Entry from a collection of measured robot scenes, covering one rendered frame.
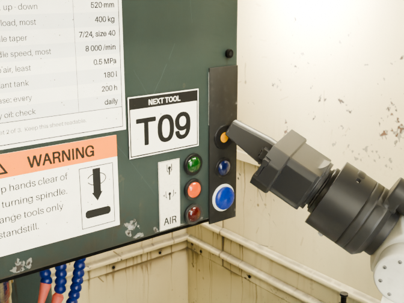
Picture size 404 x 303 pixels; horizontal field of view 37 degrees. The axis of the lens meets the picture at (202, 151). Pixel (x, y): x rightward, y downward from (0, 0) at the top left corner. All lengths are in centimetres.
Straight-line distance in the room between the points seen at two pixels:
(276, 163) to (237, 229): 126
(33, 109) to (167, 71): 16
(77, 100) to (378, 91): 95
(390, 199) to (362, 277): 93
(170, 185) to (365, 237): 23
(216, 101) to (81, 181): 20
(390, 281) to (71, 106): 39
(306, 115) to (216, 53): 91
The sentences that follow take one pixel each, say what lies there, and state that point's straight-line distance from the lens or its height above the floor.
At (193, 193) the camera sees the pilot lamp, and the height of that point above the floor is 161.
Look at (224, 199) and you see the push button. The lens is 78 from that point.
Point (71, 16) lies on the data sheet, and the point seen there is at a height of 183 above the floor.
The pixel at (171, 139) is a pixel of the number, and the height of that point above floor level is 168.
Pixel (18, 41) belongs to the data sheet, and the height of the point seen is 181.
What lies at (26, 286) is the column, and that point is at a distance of 148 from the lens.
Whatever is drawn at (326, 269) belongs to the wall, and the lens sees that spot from 171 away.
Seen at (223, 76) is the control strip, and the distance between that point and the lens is 75.
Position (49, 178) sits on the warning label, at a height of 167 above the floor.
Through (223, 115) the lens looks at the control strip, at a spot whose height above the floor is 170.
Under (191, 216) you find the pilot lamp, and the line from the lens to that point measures 76.
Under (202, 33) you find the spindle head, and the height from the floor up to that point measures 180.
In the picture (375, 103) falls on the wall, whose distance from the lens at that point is 148.
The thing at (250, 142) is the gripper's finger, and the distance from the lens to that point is 74.
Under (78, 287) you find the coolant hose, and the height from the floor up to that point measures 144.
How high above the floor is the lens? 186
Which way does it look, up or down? 15 degrees down
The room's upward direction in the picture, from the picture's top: straight up
